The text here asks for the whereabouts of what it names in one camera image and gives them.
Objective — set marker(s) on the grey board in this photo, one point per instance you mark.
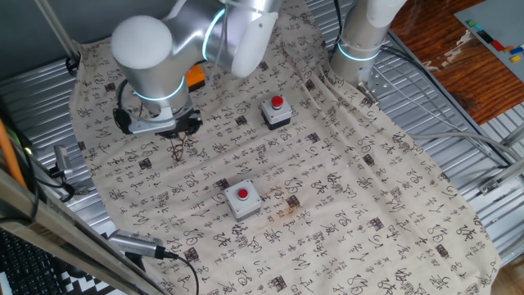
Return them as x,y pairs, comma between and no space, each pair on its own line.
499,20

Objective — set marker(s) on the orange tube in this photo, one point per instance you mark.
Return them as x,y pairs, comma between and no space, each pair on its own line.
10,155

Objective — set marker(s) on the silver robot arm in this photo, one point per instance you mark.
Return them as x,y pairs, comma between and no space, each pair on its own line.
151,57

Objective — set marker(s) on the small silver camera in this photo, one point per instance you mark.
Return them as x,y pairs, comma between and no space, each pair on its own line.
63,160

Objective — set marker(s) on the long silver camera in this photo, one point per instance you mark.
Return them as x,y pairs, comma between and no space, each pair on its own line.
135,243

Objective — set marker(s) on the metal base plate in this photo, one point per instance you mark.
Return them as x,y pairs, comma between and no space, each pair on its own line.
380,84

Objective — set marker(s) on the black white marker sheet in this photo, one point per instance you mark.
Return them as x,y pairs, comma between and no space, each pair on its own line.
82,287

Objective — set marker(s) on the beige calligraphy print cloth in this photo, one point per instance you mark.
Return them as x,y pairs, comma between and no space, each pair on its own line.
327,205

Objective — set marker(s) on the black toy brick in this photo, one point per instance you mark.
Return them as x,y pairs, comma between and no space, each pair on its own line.
485,37

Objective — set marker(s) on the black keyboard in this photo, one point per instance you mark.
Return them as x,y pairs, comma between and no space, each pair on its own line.
28,270

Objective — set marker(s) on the grey box large red button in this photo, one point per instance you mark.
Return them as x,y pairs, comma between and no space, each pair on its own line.
282,114

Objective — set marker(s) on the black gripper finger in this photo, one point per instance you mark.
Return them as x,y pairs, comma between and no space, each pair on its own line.
170,134
194,122

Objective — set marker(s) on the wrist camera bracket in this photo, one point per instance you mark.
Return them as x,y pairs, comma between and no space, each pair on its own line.
147,125

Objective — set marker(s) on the red toy brick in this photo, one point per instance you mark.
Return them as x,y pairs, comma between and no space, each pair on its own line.
498,45

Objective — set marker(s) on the dark red framed glasses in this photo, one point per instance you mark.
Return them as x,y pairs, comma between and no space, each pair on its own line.
178,151

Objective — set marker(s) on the camera mount clamp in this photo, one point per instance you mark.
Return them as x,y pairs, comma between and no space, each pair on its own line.
69,189

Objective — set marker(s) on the aluminium frame beam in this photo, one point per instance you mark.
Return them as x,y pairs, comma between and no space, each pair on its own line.
61,229

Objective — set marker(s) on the green toy brick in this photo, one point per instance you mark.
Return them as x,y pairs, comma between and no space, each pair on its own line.
471,23

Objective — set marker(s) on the yellow toy brick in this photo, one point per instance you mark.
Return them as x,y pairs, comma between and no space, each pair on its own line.
515,58

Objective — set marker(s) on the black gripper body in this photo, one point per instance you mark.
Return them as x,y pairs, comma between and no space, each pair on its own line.
182,123

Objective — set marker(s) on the aluminium profile bracket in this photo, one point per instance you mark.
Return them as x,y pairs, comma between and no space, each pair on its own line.
507,172

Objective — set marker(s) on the orange box red button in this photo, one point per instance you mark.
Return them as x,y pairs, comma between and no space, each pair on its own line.
195,78

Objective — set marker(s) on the thin metal pole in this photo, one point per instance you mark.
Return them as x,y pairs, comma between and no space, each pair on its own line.
57,30

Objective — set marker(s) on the grey box small red button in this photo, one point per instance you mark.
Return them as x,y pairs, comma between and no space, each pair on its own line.
235,205

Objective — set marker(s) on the blue toy brick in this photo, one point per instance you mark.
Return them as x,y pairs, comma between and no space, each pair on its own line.
518,50

